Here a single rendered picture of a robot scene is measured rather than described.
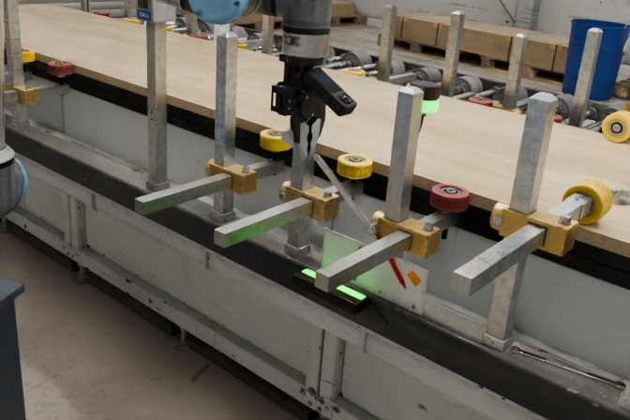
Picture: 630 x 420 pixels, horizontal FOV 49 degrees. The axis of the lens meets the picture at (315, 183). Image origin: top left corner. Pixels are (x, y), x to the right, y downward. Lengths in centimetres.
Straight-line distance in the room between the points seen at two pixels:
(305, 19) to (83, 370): 152
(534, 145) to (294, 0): 49
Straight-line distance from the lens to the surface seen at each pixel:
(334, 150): 167
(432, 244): 135
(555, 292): 150
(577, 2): 900
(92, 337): 259
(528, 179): 120
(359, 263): 122
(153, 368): 241
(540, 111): 117
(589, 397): 129
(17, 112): 249
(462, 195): 144
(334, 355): 193
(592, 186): 140
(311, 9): 129
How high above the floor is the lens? 141
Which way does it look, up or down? 21 degrees down
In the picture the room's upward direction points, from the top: 4 degrees clockwise
